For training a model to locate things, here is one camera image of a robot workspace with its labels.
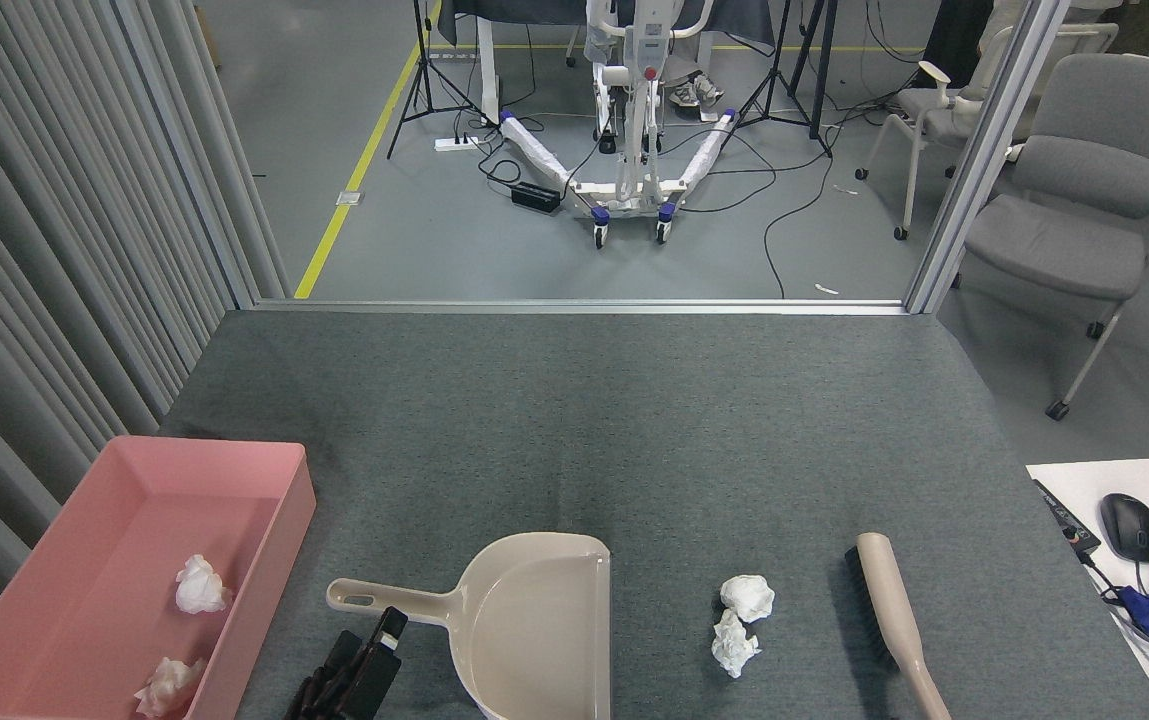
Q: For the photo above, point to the person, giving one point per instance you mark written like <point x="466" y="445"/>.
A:
<point x="954" y="35"/>

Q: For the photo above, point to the flat black device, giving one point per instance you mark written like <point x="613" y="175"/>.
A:
<point x="1064" y="518"/>

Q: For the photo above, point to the grey pleated curtain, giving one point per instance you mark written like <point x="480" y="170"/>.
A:
<point x="34" y="200"/>

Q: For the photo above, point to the white stand on wheels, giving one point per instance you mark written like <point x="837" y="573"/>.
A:
<point x="634" y="110"/>

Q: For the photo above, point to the beige brush with black bristles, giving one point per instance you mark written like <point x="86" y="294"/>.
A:
<point x="889" y="600"/>

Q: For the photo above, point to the grey chair with white armrests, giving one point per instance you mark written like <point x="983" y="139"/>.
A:
<point x="934" y="105"/>

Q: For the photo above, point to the white power strip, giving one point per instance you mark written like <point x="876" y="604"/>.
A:
<point x="457" y="143"/>

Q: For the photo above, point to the pink plastic bin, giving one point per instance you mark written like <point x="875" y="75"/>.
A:
<point x="104" y="520"/>

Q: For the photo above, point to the beige plastic dustpan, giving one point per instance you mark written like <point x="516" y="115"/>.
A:
<point x="534" y="630"/>

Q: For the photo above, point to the black power adapter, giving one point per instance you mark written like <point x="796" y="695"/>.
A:
<point x="536" y="196"/>

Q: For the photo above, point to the black computer mouse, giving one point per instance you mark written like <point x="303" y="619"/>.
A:
<point x="1130" y="527"/>

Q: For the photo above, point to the white paper ball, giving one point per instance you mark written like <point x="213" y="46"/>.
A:
<point x="169" y="685"/>
<point x="200" y="587"/>
<point x="734" y="648"/>
<point x="747" y="597"/>

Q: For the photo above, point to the silver post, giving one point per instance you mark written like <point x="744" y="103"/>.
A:
<point x="984" y="150"/>

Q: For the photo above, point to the large grey chair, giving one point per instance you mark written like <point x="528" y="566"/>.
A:
<point x="1084" y="200"/>

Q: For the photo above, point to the black tripod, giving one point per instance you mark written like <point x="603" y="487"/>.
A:
<point x="424" y="70"/>
<point x="784" y="70"/>

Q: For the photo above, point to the person's shoe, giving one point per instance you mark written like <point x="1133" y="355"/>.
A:
<point x="711" y="93"/>
<point x="685" y="96"/>

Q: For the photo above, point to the metal floor outlet plate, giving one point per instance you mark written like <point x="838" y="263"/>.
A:
<point x="350" y="198"/>

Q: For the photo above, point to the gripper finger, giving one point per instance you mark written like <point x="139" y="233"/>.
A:
<point x="329" y="675"/>
<point x="379" y="665"/>

